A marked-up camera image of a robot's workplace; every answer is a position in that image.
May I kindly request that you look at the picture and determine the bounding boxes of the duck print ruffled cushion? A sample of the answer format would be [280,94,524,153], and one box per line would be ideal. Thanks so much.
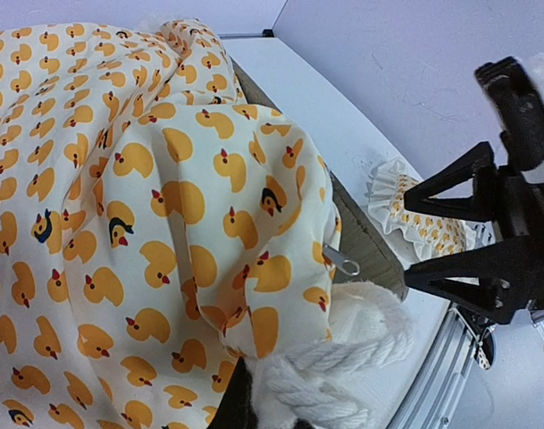
[0,17,415,429]

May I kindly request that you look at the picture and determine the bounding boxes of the small duck print pillow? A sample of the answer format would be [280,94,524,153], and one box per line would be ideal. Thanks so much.
[366,158,476,262]

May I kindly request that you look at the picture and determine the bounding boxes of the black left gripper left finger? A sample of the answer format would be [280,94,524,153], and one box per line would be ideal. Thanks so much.
[207,358,258,429]

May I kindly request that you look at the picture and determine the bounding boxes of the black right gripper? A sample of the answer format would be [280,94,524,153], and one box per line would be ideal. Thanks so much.
[404,141,544,324]

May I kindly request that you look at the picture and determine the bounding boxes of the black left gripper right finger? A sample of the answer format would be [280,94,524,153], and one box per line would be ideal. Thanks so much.
[293,419,315,429]

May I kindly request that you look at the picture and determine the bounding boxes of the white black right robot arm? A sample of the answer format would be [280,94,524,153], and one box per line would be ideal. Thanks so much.
[404,54,544,324]

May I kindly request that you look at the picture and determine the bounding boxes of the white cushion tie cords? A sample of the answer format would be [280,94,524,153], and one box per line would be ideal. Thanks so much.
[248,281,415,429]

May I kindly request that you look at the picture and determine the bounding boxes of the wooden pet bed frame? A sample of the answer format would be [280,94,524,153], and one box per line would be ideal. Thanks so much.
[230,57,409,300]

